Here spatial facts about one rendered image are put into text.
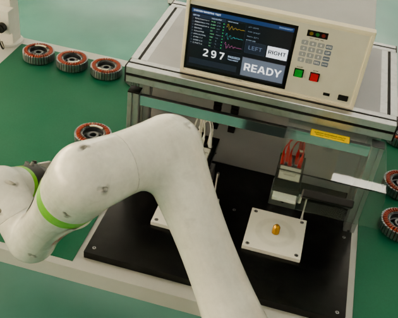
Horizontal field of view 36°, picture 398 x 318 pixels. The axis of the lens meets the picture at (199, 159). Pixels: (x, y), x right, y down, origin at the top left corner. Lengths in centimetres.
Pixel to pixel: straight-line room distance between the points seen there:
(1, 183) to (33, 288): 113
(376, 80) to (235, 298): 82
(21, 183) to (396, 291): 94
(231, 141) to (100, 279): 56
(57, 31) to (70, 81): 200
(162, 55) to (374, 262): 77
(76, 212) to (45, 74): 127
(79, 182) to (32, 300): 151
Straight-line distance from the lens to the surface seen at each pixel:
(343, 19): 148
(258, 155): 179
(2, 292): 249
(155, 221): 160
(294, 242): 161
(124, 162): 100
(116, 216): 163
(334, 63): 148
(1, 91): 216
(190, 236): 107
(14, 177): 141
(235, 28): 147
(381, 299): 161
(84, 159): 98
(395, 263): 171
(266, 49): 148
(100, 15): 443
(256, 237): 160
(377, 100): 161
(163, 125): 105
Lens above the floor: 189
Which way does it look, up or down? 38 degrees down
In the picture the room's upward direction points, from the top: 8 degrees clockwise
